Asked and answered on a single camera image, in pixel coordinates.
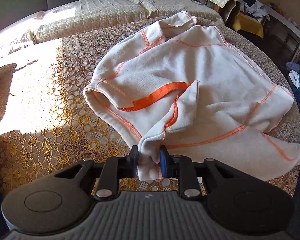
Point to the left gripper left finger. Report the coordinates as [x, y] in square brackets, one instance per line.
[114, 169]

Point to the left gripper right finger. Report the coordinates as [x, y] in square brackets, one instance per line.
[180, 167]

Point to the white garment orange stitching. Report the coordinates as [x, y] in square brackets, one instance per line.
[178, 84]

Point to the pile of clothes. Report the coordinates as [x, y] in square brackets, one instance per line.
[254, 8]

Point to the floral lace table cover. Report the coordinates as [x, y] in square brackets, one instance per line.
[45, 122]

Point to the cream quilted sofa cover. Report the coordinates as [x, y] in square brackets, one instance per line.
[87, 15]

